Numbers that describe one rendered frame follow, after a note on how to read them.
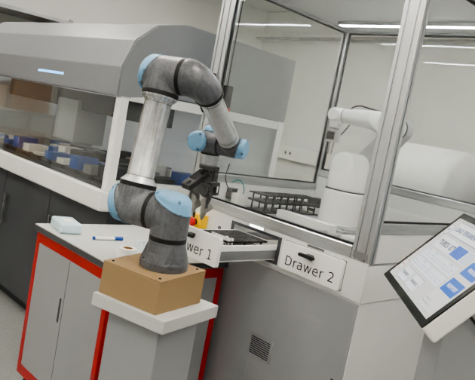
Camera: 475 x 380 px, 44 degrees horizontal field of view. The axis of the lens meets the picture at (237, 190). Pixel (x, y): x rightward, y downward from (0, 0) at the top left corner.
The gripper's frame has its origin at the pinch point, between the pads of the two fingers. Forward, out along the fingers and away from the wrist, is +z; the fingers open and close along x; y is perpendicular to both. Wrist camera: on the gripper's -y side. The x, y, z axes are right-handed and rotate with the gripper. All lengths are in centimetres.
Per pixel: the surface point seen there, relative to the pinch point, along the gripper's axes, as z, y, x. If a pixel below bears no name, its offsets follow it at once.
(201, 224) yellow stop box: 10.1, 25.8, 16.2
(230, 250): 7.8, -3.6, -20.9
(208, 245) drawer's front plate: 6.4, -10.9, -15.9
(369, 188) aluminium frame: -24, 16, -61
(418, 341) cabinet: 38, 63, -77
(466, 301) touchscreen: -12, -42, -112
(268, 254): 10.5, 16.9, -25.1
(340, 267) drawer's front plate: 5, 14, -57
